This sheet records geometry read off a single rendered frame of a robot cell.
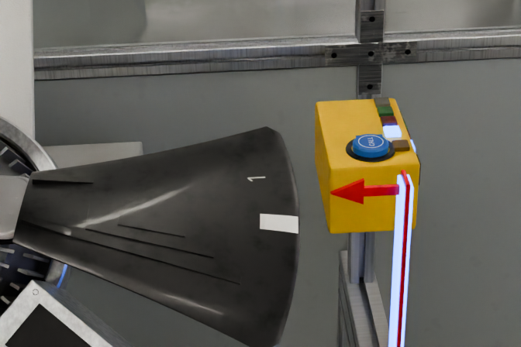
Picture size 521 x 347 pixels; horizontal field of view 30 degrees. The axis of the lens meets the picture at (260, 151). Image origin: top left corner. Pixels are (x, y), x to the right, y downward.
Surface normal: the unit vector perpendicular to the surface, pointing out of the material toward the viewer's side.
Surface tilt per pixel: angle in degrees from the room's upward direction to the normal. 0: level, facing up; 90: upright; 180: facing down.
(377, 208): 90
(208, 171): 11
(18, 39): 50
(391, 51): 90
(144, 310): 90
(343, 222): 90
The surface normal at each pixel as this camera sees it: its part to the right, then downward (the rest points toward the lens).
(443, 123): 0.05, 0.51
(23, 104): 0.03, -0.17
